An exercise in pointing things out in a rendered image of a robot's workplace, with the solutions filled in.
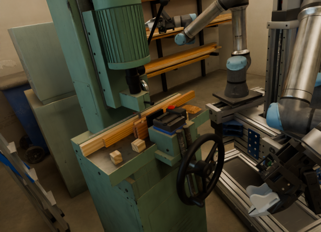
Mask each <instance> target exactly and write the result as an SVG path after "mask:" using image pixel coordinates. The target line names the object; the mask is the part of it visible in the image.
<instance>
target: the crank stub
mask: <svg viewBox="0 0 321 232"><path fill-rule="evenodd" d="M189 200H190V201H191V202H193V203H194V204H195V205H196V206H198V207H200V208H203V207H204V202H203V201H202V200H200V199H198V198H196V197H193V196H190V197H189Z"/></svg>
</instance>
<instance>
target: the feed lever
mask: <svg viewBox="0 0 321 232"><path fill-rule="evenodd" d="M168 2H169V0H160V8H159V11H158V14H157V16H156V19H155V22H154V24H153V27H152V29H151V32H150V35H149V38H148V46H149V44H150V41H151V39H152V37H153V34H154V31H155V29H156V26H157V23H158V21H159V18H160V16H161V13H162V10H163V7H164V6H166V5H167V4H168ZM137 70H138V73H139V75H140V76H141V75H143V74H145V67H144V66H140V67H137Z"/></svg>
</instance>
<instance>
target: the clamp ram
mask: <svg viewBox="0 0 321 232"><path fill-rule="evenodd" d="M163 114H164V112H163V109H162V108H161V109H159V110H157V111H155V112H153V113H151V114H149V115H148V116H146V120H147V125H148V128H149V127H151V126H153V120H154V119H155V118H157V117H159V116H161V115H163Z"/></svg>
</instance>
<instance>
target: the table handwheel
mask: <svg viewBox="0 0 321 232"><path fill-rule="evenodd" d="M209 140H213V141H214V142H215V143H214V145H213V147H212V149H211V151H210V153H209V154H208V156H207V158H206V160H205V161H203V160H199V161H195V160H193V159H192V157H193V156H194V154H195V152H196V151H197V149H198V148H199V147H200V146H201V145H202V144H203V143H205V142H207V141H209ZM216 149H218V159H217V164H216V168H215V171H214V174H213V176H212V178H211V180H210V182H209V184H208V185H207V186H206V178H207V177H209V176H210V174H211V172H212V166H211V164H209V162H210V160H211V158H212V156H213V154H214V152H215V150H216ZM224 160H225V148H224V144H223V141H222V139H221V138H220V137H219V136H218V135H217V134H215V133H206V134H203V135H201V136H200V137H198V138H197V139H196V140H195V141H194V142H193V143H192V144H191V145H190V147H189V148H188V149H187V151H186V153H185V154H184V156H183V158H182V159H181V160H179V161H178V162H179V163H180V166H179V170H178V174H177V181H176V188H177V193H178V196H179V199H180V200H181V201H182V202H183V203H184V204H186V205H189V206H193V205H195V204H194V203H193V202H191V201H190V200H189V197H188V196H187V195H186V193H185V188H184V182H185V176H186V175H188V174H193V173H195V174H196V175H198V176H200V177H202V184H203V191H202V192H201V193H200V194H199V195H198V196H196V198H198V199H200V200H202V201H203V200H205V199H206V198H207V197H208V196H209V194H210V193H211V192H212V190H213V189H214V187H215V186H216V184H217V182H218V180H219V178H220V175H221V172H222V169H223V165H224ZM188 167H189V168H191V169H188V170H187V168H188Z"/></svg>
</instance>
